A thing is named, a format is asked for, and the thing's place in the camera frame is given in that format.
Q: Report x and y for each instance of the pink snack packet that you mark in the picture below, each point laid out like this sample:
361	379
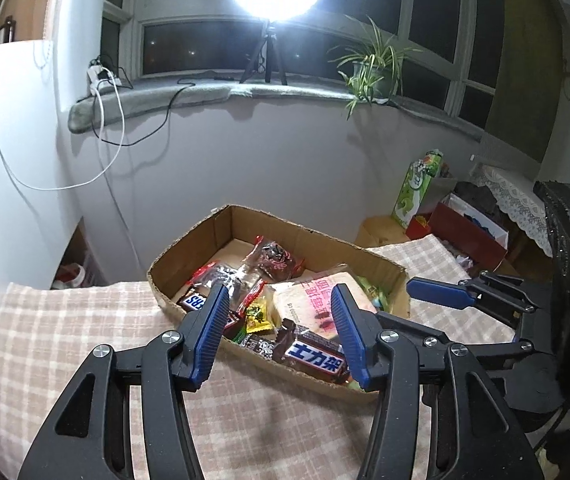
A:
305	300

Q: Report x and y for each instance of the white lace tablecloth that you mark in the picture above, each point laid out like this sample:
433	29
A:
510	190

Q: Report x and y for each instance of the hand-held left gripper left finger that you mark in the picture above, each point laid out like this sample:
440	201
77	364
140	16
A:
212	335

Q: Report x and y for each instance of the white window frame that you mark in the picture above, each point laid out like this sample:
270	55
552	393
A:
405	15

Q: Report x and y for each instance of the white plastic container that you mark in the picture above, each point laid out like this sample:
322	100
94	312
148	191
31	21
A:
72	275

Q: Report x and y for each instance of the potted spider plant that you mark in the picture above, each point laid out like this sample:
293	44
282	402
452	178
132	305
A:
375	67

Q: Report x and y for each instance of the red-ended clear candy packet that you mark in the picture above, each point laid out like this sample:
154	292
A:
275	257

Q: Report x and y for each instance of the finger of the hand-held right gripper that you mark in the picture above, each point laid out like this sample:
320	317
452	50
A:
440	292
495	349

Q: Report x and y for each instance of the black tripod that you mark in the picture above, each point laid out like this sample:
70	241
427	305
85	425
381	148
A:
267	45

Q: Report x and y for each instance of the yellow candy packet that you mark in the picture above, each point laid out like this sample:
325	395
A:
260	315

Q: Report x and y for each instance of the brown chocolate bar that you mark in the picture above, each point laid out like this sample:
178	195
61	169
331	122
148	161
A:
197	302
315	355

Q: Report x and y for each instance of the red cardboard box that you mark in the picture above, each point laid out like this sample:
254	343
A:
417	227

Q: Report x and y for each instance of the dark cloth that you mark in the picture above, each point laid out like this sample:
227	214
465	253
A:
475	195

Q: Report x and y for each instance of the dark olive curtain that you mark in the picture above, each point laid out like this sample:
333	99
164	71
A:
525	60

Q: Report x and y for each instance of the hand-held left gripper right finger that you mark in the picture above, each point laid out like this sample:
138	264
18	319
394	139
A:
347	335

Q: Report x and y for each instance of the green snack bag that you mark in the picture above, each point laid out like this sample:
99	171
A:
410	195

